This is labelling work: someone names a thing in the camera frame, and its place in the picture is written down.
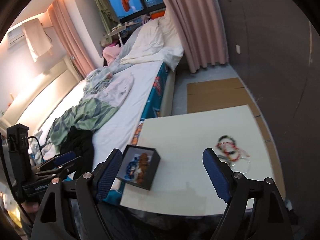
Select white foam table board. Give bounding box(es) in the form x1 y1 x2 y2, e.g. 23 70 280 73
120 105 274 216

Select teal printed bed skirt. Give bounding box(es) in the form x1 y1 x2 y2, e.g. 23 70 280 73
131 63 169 145

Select person's left hand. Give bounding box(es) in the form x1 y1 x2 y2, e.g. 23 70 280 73
22 202 40 214

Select pink curtain left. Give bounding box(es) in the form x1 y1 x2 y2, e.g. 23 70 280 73
48 0 95 78

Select white duvet and pillows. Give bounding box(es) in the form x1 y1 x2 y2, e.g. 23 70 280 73
120 11 184 71

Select red string bead bracelet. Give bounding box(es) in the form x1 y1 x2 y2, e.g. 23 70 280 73
215 141 251 163

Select pale printed t-shirt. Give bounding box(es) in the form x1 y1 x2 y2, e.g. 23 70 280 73
97 73 135 108

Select pink curtain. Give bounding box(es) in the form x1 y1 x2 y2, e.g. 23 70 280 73
163 0 228 73
48 0 95 78

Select thin silver bangle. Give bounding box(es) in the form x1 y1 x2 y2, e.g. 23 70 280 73
230 157 251 174

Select white air conditioner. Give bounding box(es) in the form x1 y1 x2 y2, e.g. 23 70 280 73
7 25 25 48

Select white translucent shell ornament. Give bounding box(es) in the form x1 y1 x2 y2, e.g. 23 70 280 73
134 168 142 181

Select black garment on bed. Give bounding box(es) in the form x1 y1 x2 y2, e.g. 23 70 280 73
60 126 94 179

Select dark green bead bracelet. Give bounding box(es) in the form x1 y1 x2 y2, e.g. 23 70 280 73
216 134 237 156

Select black jewelry box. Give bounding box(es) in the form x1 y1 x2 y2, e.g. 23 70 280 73
116 145 161 190

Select flattened brown cardboard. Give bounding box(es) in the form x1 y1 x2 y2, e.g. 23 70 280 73
187 77 286 198

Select blue braided rope bracelet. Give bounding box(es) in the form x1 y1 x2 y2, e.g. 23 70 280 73
123 155 140 181

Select brown wooden bead bracelet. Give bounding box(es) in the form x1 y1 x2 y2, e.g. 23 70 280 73
135 152 151 184

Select pink curtain right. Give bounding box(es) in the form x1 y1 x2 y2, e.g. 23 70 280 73
163 0 228 73

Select pink plush toy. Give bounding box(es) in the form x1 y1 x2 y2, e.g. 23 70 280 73
103 44 121 66

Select green patterned blanket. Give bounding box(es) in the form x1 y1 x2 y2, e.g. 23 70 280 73
49 98 119 146

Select white wall socket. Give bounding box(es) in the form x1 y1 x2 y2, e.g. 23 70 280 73
235 44 241 54

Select green hanging garment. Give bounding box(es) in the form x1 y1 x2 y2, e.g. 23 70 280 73
95 0 119 45

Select bed with white sheet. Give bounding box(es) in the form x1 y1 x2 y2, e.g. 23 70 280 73
15 60 176 205

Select white drying rack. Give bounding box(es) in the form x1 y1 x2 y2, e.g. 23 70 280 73
108 22 139 46

